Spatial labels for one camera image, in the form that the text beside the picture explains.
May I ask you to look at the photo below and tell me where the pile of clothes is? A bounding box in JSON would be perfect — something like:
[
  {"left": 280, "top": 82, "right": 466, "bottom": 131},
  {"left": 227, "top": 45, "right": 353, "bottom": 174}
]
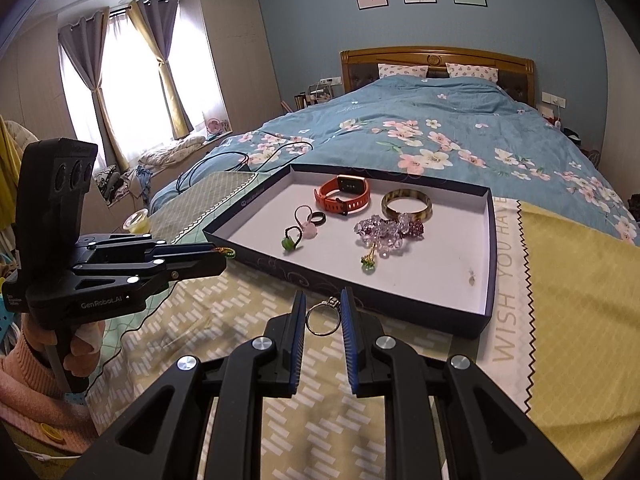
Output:
[{"left": 95, "top": 165, "right": 153, "bottom": 206}]

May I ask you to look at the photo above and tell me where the pink bead hair tie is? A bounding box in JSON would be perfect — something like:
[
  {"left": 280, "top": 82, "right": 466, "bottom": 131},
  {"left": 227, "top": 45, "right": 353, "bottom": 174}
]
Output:
[{"left": 294, "top": 205, "right": 321, "bottom": 241}]

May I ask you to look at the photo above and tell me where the person's left hand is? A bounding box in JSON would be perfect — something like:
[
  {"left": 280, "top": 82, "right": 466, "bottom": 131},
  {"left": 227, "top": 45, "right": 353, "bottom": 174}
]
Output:
[{"left": 62, "top": 320, "right": 107, "bottom": 378}]

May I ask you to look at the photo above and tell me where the dark blue box lid tray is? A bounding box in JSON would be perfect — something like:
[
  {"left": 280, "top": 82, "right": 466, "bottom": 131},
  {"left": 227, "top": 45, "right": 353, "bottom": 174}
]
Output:
[{"left": 202, "top": 162, "right": 498, "bottom": 338}]

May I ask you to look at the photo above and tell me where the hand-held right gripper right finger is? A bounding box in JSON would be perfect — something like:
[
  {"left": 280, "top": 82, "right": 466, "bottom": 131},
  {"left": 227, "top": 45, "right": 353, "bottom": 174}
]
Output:
[{"left": 341, "top": 287, "right": 583, "bottom": 480}]

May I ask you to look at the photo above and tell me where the wooden headboard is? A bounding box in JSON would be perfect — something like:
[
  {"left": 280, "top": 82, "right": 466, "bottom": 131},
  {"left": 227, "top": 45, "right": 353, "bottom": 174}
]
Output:
[{"left": 340, "top": 47, "right": 537, "bottom": 108}]

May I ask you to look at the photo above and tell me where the silver ring with stone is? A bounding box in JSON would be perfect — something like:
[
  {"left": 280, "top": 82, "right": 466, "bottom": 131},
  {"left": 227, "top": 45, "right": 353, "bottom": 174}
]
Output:
[{"left": 305, "top": 297, "right": 343, "bottom": 337}]

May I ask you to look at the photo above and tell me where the white lettered cloth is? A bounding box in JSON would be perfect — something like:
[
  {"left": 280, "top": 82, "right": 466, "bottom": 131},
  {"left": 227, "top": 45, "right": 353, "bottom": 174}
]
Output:
[{"left": 475, "top": 195, "right": 536, "bottom": 416}]

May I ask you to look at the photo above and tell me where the clear pink crystal bracelet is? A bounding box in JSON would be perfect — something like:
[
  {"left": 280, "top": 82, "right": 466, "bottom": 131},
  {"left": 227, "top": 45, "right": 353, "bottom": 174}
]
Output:
[{"left": 355, "top": 215, "right": 405, "bottom": 258}]

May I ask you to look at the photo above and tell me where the tortoiseshell bangle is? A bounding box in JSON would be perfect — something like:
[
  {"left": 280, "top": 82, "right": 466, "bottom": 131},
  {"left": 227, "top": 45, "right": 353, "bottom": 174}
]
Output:
[{"left": 381, "top": 189, "right": 432, "bottom": 222}]

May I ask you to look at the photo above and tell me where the black cable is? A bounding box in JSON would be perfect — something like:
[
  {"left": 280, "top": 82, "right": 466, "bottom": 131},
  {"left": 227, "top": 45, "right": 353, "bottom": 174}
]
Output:
[{"left": 202, "top": 135, "right": 316, "bottom": 171}]

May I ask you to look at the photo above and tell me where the white patterned pillow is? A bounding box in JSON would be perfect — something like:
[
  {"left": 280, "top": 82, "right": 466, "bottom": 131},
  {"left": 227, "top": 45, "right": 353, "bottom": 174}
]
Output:
[
  {"left": 446, "top": 62, "right": 500, "bottom": 83},
  {"left": 377, "top": 62, "right": 430, "bottom": 80}
]

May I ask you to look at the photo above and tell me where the person's left forearm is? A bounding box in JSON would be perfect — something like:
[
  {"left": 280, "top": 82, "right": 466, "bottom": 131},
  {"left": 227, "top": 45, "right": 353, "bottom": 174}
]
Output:
[{"left": 0, "top": 320, "right": 101, "bottom": 441}]

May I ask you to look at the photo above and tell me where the grey and yellow curtain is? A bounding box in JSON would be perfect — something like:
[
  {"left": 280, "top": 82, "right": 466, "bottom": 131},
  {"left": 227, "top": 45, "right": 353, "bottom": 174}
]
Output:
[
  {"left": 57, "top": 7, "right": 133, "bottom": 173},
  {"left": 127, "top": 0, "right": 193, "bottom": 138}
]

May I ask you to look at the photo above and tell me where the orange smartwatch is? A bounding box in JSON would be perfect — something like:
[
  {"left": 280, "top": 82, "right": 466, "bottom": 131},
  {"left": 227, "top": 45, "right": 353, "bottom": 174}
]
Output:
[{"left": 314, "top": 175, "right": 371, "bottom": 216}]

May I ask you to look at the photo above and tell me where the beige dash patterned mat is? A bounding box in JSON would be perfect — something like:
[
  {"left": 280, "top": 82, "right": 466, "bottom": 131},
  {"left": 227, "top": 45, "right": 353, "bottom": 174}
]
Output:
[{"left": 85, "top": 260, "right": 451, "bottom": 480}]

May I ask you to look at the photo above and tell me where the white cable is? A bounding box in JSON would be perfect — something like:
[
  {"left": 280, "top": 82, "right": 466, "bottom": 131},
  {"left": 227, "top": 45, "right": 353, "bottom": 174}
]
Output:
[{"left": 20, "top": 447, "right": 81, "bottom": 461}]

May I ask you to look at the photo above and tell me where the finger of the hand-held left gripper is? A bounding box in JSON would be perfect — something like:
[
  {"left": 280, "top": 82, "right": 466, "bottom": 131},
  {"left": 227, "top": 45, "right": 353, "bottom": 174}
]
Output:
[
  {"left": 75, "top": 234, "right": 221, "bottom": 261},
  {"left": 75, "top": 255, "right": 228, "bottom": 283}
]

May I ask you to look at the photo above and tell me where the nightstand clutter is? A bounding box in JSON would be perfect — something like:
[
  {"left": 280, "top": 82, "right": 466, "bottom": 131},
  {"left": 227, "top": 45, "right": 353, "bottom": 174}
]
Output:
[{"left": 292, "top": 80, "right": 335, "bottom": 111}]

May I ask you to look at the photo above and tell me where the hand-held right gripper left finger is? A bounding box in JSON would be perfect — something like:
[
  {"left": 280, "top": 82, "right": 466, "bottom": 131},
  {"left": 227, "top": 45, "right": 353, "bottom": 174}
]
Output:
[{"left": 65, "top": 291, "right": 307, "bottom": 480}]

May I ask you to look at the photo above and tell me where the blue floral bedspread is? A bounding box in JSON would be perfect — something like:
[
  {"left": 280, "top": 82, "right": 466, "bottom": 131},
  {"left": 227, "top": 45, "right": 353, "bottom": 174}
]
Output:
[{"left": 150, "top": 76, "right": 640, "bottom": 248}]

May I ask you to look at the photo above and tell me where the yellow cloth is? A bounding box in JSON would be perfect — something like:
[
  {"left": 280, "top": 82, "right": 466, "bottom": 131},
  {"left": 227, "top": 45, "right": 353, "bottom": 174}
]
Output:
[{"left": 515, "top": 200, "right": 640, "bottom": 480}]

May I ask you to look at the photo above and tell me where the green grid patterned cloth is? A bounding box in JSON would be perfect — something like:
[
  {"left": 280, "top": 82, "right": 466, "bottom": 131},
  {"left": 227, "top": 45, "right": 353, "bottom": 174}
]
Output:
[{"left": 150, "top": 171, "right": 266, "bottom": 286}]

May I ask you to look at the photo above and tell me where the yellow garment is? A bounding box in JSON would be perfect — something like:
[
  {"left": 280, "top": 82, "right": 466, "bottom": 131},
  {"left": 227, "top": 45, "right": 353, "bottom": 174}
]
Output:
[{"left": 0, "top": 117, "right": 26, "bottom": 211}]

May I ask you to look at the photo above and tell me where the folded light blanket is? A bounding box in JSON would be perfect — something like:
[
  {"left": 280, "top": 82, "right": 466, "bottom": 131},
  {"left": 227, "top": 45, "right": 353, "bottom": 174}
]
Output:
[{"left": 137, "top": 136, "right": 206, "bottom": 166}]

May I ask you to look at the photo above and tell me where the white puffer jacket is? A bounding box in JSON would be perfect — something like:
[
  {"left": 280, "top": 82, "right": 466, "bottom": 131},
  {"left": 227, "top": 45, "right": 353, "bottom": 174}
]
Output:
[{"left": 7, "top": 122, "right": 41, "bottom": 161}]

